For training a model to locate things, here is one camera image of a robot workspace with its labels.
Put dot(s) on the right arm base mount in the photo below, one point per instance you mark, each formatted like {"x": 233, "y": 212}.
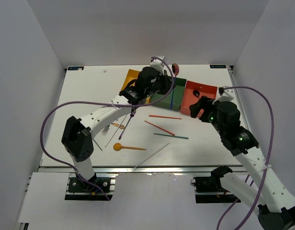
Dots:
{"x": 208, "y": 190}

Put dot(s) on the left blue table label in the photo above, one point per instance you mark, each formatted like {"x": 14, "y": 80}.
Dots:
{"x": 75, "y": 68}

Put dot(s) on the gold fork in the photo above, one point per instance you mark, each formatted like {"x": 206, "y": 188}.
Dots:
{"x": 117, "y": 125}

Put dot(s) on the white chopstick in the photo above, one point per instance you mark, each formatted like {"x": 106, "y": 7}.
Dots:
{"x": 150, "y": 156}
{"x": 114, "y": 133}

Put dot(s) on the iridescent pink spoon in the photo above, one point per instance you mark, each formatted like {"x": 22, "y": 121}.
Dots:
{"x": 175, "y": 70}

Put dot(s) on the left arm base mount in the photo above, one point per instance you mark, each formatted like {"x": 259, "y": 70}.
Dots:
{"x": 78, "y": 190}

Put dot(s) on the green paper box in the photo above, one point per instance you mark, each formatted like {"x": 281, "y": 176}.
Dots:
{"x": 174, "y": 100}

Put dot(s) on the red paper box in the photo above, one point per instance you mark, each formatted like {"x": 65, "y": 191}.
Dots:
{"x": 188, "y": 97}

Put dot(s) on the right blue table label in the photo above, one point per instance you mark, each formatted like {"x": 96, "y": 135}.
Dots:
{"x": 213, "y": 66}

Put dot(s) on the black iridescent spoon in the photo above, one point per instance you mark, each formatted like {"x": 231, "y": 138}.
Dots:
{"x": 196, "y": 93}

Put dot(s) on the orange chopstick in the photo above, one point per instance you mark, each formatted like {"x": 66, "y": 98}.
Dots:
{"x": 165, "y": 117}
{"x": 160, "y": 128}

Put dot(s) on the yellow paper box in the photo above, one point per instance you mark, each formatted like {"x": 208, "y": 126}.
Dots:
{"x": 130, "y": 77}

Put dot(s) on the teal chopstick right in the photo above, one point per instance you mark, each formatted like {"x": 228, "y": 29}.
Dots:
{"x": 171, "y": 136}

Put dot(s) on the orange chopstick lower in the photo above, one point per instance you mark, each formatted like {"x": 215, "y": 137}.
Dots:
{"x": 160, "y": 128}

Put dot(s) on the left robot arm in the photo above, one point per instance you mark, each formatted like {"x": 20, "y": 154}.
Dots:
{"x": 79, "y": 133}

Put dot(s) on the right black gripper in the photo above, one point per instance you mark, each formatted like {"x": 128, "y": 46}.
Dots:
{"x": 200, "y": 104}

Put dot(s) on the purple iridescent fork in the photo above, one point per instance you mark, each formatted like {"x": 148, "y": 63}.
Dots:
{"x": 131, "y": 116}

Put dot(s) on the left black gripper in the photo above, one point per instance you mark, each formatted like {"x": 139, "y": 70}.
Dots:
{"x": 166, "y": 81}

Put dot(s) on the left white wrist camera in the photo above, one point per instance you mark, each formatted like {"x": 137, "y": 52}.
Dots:
{"x": 157, "y": 64}

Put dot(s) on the orange chopstick upper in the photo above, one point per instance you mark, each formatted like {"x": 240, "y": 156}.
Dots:
{"x": 165, "y": 117}

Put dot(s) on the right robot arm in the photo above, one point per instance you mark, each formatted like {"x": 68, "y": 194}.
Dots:
{"x": 273, "y": 204}

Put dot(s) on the blue table label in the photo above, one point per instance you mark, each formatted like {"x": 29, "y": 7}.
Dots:
{"x": 75, "y": 68}
{"x": 213, "y": 66}

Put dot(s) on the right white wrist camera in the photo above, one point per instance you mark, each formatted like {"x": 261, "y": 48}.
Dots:
{"x": 224, "y": 95}

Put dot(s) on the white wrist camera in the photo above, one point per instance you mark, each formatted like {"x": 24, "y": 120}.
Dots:
{"x": 157, "y": 64}
{"x": 224, "y": 95}

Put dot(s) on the fork with green marbled handle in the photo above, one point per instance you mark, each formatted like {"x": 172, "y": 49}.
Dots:
{"x": 105, "y": 130}

